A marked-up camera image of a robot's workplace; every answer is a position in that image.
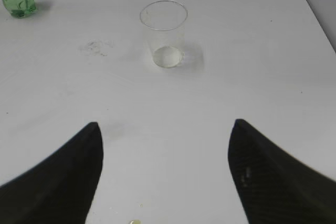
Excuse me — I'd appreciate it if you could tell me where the transparent plastic cup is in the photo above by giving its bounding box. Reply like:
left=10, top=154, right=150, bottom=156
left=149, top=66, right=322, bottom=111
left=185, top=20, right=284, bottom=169
left=139, top=0, right=188, bottom=68

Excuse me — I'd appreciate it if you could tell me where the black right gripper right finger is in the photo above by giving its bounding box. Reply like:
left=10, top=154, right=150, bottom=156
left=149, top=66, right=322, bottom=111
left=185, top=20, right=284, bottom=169
left=228, top=119, right=335, bottom=223

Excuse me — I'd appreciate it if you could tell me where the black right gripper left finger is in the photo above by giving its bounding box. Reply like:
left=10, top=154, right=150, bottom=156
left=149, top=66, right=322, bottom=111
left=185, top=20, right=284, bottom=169
left=1, top=122, right=103, bottom=223

